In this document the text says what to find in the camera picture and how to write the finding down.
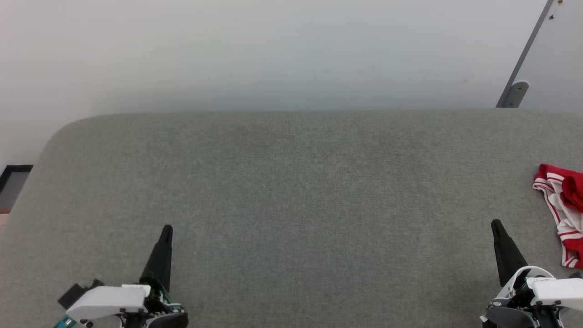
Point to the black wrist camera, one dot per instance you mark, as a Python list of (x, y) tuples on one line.
[(576, 275), (73, 294)]

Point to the black framed grey panel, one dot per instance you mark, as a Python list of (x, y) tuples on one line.
[(11, 187)]

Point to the red white Bulls jersey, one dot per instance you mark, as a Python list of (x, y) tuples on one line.
[(567, 200)]

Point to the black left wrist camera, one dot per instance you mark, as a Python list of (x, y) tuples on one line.
[(73, 294)]

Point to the teal left camera connector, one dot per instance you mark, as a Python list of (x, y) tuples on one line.
[(63, 322)]

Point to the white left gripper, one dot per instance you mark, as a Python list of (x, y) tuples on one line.
[(114, 300)]

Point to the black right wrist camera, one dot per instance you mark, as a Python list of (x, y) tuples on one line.
[(576, 275)]

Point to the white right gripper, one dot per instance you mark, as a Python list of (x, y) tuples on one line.
[(555, 291)]

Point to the grey metal wall strip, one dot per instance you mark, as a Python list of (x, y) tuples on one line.
[(524, 54)]

